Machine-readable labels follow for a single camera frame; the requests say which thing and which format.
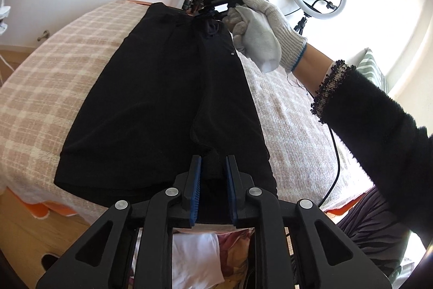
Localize white cloth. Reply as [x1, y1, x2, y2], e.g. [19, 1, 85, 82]
[172, 232, 224, 289]

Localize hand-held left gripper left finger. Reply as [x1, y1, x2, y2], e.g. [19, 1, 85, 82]
[35, 155, 203, 289]

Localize printed pink fabric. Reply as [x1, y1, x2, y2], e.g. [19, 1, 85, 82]
[216, 227, 256, 289]

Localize grey striped skirt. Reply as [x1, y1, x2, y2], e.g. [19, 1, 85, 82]
[335, 187, 417, 278]

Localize orange sheet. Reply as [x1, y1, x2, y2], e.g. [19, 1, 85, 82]
[19, 199, 83, 219]

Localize white wall fixture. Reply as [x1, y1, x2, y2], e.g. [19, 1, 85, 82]
[0, 4, 12, 36]

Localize person's right hand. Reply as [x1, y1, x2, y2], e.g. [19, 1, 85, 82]
[225, 0, 308, 74]

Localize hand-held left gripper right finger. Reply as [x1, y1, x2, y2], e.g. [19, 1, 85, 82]
[226, 155, 393, 289]

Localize black shorts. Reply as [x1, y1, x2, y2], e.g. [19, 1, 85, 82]
[53, 2, 280, 225]

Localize plaid beige blanket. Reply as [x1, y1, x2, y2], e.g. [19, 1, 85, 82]
[0, 0, 376, 225]

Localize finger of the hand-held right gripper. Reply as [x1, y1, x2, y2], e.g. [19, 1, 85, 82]
[198, 3, 237, 18]

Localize black cable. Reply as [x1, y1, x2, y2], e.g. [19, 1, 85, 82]
[318, 125, 341, 206]

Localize green striped pillow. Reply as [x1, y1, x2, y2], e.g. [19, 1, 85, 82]
[356, 48, 389, 94]

